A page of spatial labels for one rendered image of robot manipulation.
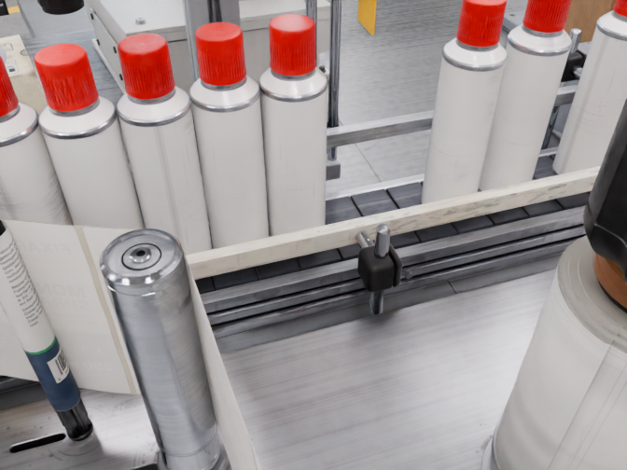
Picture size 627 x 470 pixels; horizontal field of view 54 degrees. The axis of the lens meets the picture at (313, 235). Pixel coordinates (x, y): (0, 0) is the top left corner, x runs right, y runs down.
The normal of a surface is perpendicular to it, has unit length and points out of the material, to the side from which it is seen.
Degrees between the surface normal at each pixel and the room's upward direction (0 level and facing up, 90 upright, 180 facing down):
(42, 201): 90
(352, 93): 0
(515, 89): 90
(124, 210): 90
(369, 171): 0
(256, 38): 90
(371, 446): 0
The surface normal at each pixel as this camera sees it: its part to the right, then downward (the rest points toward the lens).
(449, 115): -0.72, 0.47
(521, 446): -0.94, 0.21
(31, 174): 0.70, 0.47
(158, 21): 0.04, -0.79
